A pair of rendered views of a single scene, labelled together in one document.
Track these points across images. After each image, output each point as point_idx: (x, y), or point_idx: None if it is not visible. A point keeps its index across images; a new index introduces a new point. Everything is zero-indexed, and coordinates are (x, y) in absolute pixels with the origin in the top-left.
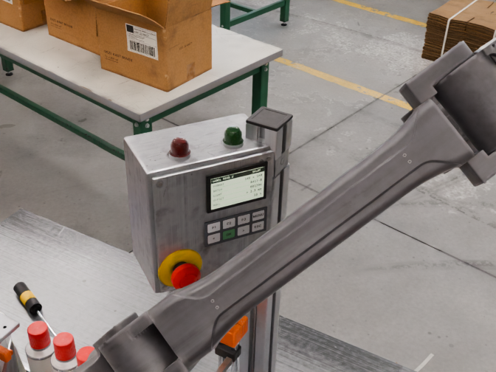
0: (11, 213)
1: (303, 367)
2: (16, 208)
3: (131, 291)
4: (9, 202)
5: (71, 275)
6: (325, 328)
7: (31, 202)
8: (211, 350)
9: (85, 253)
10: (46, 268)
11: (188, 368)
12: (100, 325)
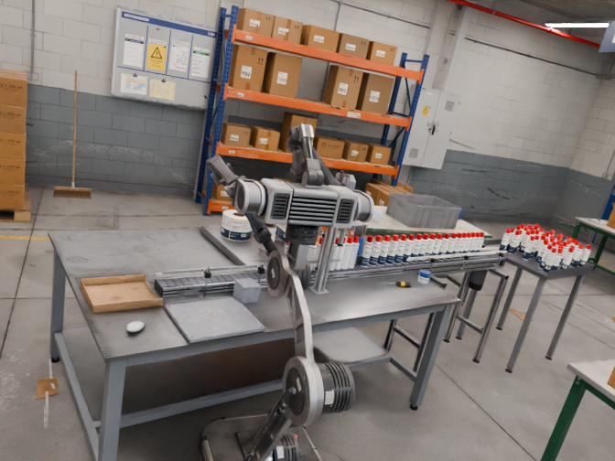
0: (598, 444)
1: (341, 307)
2: (605, 449)
3: (398, 299)
4: (611, 448)
5: (413, 294)
6: None
7: (614, 457)
8: (291, 166)
9: (426, 300)
10: (419, 293)
11: (291, 168)
12: (383, 290)
